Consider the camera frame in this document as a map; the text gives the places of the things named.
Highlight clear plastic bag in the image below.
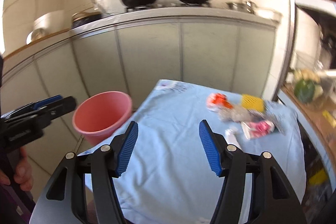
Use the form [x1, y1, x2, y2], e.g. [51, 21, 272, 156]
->
[218, 105, 252, 122]

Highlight pink white paper cup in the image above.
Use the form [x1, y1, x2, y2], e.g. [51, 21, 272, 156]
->
[241, 121, 275, 140]

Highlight orange plastic wrapper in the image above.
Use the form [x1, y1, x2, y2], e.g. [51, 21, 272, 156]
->
[206, 93, 233, 112]

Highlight silver foil wrapper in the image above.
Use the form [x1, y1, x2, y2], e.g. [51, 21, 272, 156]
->
[249, 110, 285, 135]

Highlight pink plastic trash bucket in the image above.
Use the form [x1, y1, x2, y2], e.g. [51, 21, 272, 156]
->
[72, 91, 133, 146]

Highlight grey kitchen base cabinet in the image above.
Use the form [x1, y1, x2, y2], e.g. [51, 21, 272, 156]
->
[1, 7, 278, 113]

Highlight person's left hand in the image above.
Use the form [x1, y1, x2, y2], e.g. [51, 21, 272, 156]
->
[14, 147, 34, 192]

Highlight yellow foam fruit net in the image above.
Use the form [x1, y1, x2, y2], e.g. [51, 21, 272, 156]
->
[241, 94, 265, 113]

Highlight light blue floral tablecloth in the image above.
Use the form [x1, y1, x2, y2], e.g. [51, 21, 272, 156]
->
[79, 78, 308, 224]

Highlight cardboard sheet on shelf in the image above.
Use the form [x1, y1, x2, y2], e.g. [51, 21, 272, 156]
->
[278, 85, 336, 174]

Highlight white rice cooker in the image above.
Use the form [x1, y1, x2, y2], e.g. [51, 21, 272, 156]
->
[26, 10, 66, 44]

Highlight ginger root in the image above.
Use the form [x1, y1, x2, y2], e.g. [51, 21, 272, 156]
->
[294, 68, 321, 83]

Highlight clear glass jar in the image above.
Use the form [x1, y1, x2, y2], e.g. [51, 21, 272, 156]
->
[291, 58, 335, 110]

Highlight dark electric cooker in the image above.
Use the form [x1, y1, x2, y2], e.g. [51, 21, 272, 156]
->
[71, 11, 102, 29]

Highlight stainless steel pot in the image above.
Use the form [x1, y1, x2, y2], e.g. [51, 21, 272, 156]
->
[226, 0, 257, 14]

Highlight metal shelf rack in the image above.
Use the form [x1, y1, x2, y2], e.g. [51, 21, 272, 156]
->
[272, 0, 335, 101]

